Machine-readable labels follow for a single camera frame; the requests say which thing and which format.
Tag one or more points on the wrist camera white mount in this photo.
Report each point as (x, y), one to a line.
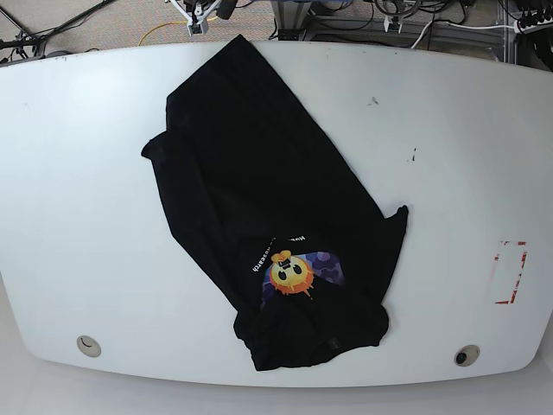
(196, 14)
(393, 24)

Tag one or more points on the aluminium frame post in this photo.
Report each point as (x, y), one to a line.
(291, 19)

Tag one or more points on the black tripod legs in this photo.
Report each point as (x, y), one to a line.
(30, 45)

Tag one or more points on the left table cable grommet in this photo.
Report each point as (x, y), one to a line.
(88, 346)

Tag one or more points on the white power strip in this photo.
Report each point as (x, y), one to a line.
(533, 23)

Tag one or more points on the black graphic T-shirt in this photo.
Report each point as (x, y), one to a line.
(259, 197)

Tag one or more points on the red tape rectangle marking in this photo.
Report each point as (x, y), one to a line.
(508, 267)

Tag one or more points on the table cable grommet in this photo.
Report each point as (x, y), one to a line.
(467, 356)
(88, 346)

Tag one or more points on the right table cable grommet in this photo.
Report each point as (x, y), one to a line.
(467, 356)

